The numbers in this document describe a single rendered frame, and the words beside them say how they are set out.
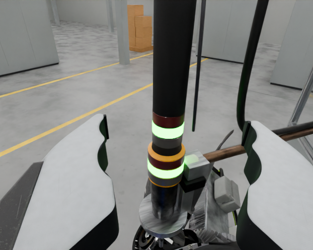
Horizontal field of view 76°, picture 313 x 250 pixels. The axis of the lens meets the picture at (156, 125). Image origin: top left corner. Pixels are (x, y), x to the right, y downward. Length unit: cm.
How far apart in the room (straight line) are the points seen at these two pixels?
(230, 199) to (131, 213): 143
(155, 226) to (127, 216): 178
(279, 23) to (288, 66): 677
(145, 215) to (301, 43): 547
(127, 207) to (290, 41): 486
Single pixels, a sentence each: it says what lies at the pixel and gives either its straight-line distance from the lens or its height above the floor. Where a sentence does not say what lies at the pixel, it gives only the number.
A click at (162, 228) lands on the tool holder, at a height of 146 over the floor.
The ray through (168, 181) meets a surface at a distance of 24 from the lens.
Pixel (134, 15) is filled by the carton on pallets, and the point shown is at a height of 127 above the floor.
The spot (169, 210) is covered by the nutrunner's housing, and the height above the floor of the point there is 148.
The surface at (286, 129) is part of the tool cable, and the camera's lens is 36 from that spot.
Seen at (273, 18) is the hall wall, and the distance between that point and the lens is 1237.
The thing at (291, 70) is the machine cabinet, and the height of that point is 41.
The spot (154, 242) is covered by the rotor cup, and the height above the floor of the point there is 126.
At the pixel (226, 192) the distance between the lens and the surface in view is 77.
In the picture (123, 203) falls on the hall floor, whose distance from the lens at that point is 217.
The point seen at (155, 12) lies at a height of 171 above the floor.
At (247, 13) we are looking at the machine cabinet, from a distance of 735.
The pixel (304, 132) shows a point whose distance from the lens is 40.
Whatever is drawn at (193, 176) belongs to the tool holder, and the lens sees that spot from 26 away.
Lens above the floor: 172
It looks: 32 degrees down
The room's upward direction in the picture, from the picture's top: 1 degrees clockwise
